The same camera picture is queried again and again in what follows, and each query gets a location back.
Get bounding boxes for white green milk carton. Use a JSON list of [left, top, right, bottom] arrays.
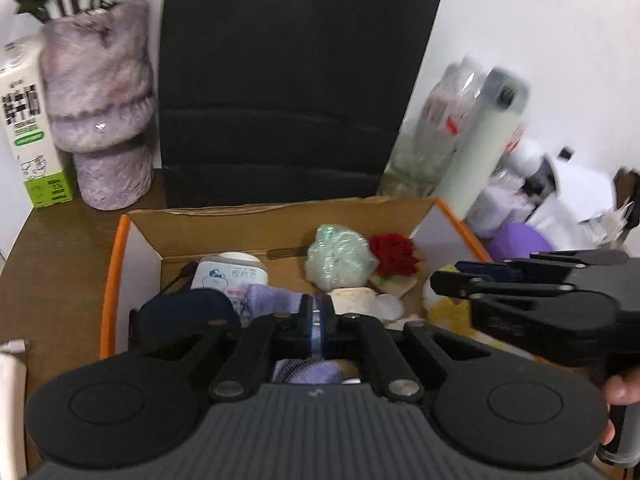
[[0, 35, 76, 209]]

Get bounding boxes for person's right hand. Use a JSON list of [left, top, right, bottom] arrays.
[[601, 365, 640, 447]]

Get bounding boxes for purple drawstring bag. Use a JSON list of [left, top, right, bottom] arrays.
[[240, 284, 361, 386]]

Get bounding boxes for navy blue zip pouch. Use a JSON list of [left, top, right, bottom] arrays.
[[135, 287, 243, 351]]

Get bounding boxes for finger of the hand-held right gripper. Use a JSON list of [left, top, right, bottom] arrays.
[[430, 270, 576, 302], [455, 259, 568, 285]]

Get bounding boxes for white paper box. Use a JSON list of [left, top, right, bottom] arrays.
[[525, 155, 621, 257]]

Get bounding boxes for black multi-head cable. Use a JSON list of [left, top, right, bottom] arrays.
[[159, 260, 197, 297]]

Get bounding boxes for red orange cardboard box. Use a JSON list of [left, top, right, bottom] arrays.
[[99, 196, 496, 361]]

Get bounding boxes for white thermos bottle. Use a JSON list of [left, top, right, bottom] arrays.
[[440, 66, 531, 221]]

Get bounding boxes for white cotton pads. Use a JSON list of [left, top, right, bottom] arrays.
[[375, 294, 405, 322]]

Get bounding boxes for wooden desktop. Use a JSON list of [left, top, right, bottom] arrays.
[[0, 170, 171, 480]]

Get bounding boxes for purple tissue pack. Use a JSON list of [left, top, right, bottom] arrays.
[[487, 222, 553, 263]]

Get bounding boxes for white yellow alpaca plush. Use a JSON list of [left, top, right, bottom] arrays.
[[424, 280, 501, 353]]

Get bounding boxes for clear plastic water bottle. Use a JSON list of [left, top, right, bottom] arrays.
[[417, 60, 488, 161]]

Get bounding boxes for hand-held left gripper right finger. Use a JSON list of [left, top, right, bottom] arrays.
[[320, 296, 493, 403]]

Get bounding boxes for black chair back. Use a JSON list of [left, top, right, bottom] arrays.
[[157, 0, 451, 209]]

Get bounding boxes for purple textured vase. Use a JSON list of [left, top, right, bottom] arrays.
[[39, 0, 157, 210]]

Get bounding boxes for white power bank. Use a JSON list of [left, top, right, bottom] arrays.
[[0, 352, 28, 480]]

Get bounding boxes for red fabric rose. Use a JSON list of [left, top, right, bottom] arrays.
[[368, 232, 422, 278]]

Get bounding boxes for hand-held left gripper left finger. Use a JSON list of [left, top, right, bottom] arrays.
[[142, 296, 313, 403]]

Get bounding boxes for white wet wipes pack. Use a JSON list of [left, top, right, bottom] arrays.
[[191, 251, 268, 328]]

